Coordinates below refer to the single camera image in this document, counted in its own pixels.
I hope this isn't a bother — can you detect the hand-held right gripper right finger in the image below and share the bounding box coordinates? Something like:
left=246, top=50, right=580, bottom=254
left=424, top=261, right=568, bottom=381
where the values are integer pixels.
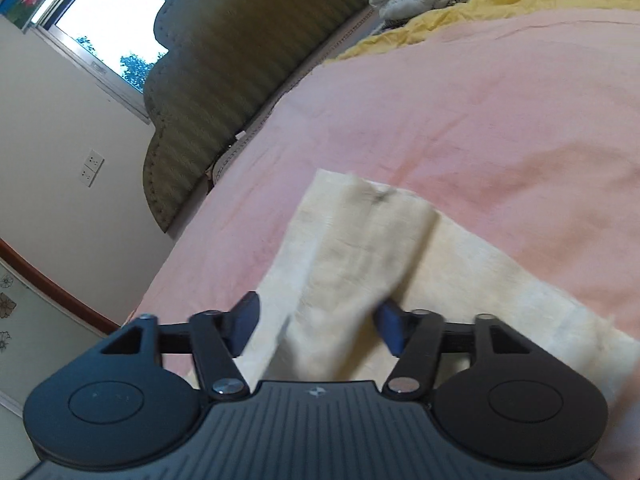
left=374, top=301, right=538, bottom=402

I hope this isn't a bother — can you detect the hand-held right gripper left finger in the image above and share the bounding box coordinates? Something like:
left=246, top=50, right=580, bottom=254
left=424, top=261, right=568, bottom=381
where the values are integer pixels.
left=100, top=291, right=262, bottom=402

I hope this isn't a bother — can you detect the cream white towel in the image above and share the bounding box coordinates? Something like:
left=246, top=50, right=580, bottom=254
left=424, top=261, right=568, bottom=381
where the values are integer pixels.
left=180, top=167, right=640, bottom=403

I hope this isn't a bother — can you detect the pale flower-print wardrobe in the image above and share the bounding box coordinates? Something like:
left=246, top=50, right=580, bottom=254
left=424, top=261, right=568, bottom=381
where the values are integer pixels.
left=0, top=257, right=108, bottom=411

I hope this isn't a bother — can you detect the pink bed sheet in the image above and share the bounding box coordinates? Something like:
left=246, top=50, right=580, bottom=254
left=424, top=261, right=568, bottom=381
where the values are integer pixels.
left=120, top=7, right=640, bottom=480

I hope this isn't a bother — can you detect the olive striped padded headboard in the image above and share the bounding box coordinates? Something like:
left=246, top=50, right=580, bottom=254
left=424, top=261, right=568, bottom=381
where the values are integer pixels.
left=141, top=0, right=381, bottom=233

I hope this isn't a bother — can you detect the window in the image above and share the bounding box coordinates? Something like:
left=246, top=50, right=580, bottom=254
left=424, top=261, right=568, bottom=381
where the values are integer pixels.
left=30, top=0, right=173, bottom=123

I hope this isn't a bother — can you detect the brown wooden door frame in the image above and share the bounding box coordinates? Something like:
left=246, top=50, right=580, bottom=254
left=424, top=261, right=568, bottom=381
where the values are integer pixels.
left=0, top=237, right=123, bottom=336

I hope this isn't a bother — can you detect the white wall socket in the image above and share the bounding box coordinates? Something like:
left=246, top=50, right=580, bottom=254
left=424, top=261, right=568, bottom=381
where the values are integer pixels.
left=80, top=149, right=106, bottom=188

